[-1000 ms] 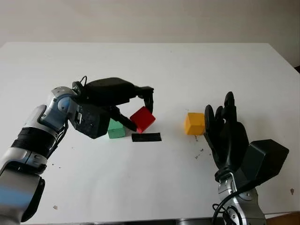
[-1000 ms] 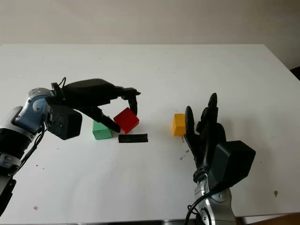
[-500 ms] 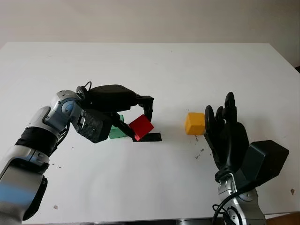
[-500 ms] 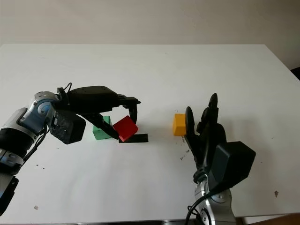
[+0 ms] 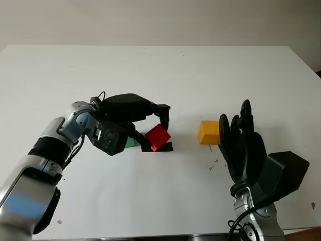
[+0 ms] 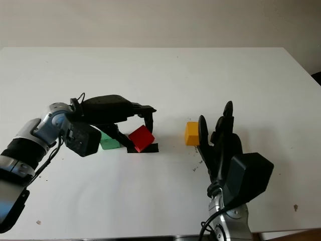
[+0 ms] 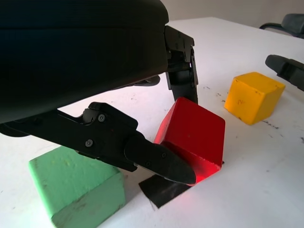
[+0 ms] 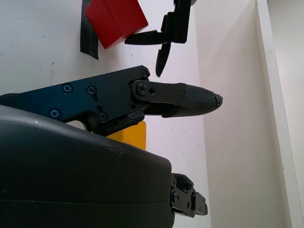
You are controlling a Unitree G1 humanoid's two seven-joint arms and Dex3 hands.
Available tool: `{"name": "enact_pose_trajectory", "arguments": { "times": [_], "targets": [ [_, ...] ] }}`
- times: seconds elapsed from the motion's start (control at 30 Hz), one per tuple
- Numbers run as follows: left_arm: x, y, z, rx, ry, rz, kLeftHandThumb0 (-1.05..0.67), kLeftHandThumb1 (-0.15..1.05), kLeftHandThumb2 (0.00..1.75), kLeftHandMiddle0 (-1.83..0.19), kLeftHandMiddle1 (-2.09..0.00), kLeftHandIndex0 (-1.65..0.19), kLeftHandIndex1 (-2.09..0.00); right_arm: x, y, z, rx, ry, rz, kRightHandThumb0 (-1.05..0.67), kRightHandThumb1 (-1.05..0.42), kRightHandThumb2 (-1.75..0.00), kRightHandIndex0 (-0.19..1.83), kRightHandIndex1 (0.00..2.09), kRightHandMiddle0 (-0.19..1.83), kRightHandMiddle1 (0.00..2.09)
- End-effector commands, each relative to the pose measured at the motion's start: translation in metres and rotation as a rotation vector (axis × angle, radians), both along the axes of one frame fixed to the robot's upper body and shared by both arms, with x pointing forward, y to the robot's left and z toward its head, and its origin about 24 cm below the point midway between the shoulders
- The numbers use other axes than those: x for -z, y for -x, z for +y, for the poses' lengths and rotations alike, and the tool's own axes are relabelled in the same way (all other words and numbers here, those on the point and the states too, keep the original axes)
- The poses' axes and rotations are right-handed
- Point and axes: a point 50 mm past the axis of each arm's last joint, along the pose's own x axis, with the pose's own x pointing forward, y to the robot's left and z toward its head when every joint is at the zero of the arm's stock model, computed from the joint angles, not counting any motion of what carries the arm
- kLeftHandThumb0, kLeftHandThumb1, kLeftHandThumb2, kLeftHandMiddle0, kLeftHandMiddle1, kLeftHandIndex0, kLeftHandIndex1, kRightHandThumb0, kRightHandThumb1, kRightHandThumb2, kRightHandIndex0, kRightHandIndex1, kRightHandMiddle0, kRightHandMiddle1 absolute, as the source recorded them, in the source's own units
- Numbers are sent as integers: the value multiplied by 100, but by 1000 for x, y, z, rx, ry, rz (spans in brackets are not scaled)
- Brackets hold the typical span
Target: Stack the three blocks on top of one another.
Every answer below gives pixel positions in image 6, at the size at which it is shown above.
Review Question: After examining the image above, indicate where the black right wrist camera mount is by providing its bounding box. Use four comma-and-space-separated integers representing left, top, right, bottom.
223, 152, 274, 209

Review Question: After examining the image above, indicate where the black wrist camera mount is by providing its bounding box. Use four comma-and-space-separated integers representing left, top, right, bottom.
61, 122, 102, 158
223, 152, 274, 209

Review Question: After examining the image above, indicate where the dark robot torso edge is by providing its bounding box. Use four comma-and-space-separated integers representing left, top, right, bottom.
75, 235, 209, 241

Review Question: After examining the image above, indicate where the green wooden block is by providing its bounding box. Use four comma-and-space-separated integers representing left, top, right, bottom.
98, 130, 121, 151

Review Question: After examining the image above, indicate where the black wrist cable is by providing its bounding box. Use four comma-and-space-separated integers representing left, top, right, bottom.
199, 208, 226, 241
25, 92, 86, 186

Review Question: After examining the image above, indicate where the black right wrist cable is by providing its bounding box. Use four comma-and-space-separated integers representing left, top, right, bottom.
199, 208, 226, 241

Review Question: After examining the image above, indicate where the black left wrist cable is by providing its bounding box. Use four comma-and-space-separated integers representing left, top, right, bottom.
25, 92, 86, 186

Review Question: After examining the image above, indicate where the black tape strip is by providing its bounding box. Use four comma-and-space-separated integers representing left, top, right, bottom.
126, 143, 159, 154

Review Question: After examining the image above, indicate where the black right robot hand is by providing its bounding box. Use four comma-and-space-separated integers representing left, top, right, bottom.
197, 100, 243, 199

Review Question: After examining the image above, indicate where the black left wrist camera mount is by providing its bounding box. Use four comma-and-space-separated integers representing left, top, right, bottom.
61, 122, 102, 158

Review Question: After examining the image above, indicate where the yellow wooden block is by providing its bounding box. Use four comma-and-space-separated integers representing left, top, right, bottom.
184, 122, 201, 146

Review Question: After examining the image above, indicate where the dark object beside table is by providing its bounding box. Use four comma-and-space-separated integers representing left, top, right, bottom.
310, 71, 321, 87

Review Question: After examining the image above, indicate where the red wooden block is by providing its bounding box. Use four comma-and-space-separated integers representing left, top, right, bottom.
128, 125, 155, 153

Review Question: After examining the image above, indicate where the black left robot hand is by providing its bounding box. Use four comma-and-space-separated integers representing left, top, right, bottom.
72, 94, 157, 153

